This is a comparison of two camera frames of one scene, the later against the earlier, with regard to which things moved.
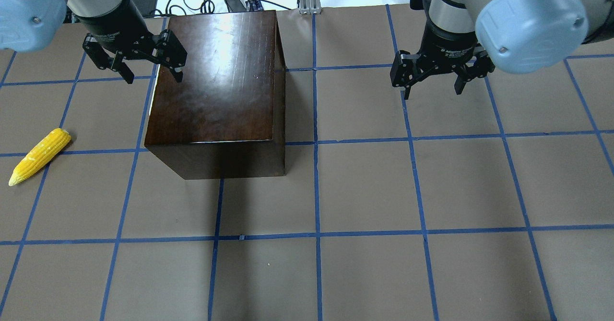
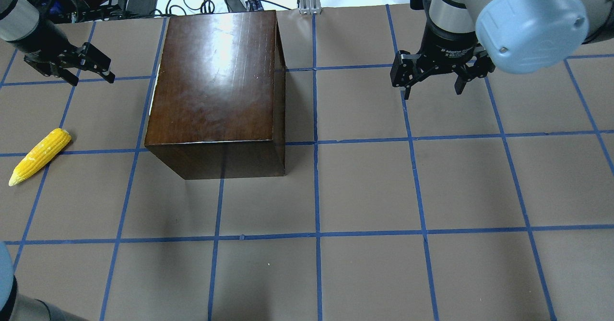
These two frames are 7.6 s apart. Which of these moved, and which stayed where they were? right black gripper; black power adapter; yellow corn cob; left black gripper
Moved: left black gripper
Stayed: black power adapter; yellow corn cob; right black gripper
